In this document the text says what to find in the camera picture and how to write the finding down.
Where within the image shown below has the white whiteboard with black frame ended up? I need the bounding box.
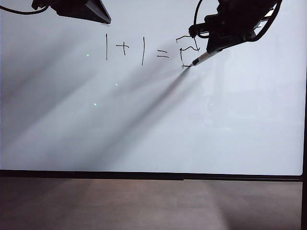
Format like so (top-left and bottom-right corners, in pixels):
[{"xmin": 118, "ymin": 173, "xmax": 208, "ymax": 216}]
[{"xmin": 0, "ymin": 0, "xmax": 307, "ymax": 182}]

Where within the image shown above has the white black whiteboard marker pen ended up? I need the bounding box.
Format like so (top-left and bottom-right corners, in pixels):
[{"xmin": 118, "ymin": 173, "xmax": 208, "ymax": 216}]
[{"xmin": 189, "ymin": 48, "xmax": 225, "ymax": 69}]

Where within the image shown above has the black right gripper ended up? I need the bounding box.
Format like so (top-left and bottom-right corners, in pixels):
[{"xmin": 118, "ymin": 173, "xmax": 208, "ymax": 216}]
[{"xmin": 206, "ymin": 0, "xmax": 276, "ymax": 53}]

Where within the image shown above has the thick black cable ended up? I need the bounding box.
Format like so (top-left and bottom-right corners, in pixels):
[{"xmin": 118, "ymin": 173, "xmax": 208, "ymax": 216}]
[{"xmin": 247, "ymin": 0, "xmax": 284, "ymax": 43}]

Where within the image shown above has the thin black cable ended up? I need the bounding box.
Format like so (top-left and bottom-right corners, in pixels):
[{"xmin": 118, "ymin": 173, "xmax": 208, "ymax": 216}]
[{"xmin": 0, "ymin": 5, "xmax": 50, "ymax": 15}]

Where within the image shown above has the looped black cable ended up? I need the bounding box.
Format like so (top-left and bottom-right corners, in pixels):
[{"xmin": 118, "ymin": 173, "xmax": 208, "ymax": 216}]
[{"xmin": 193, "ymin": 0, "xmax": 212, "ymax": 39}]

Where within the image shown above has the black whiteboard stand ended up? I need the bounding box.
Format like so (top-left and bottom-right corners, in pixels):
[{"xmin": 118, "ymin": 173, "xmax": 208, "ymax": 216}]
[{"xmin": 300, "ymin": 176, "xmax": 307, "ymax": 230}]

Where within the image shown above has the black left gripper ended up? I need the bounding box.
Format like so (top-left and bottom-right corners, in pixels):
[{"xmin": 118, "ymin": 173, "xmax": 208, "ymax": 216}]
[{"xmin": 31, "ymin": 0, "xmax": 112, "ymax": 24}]

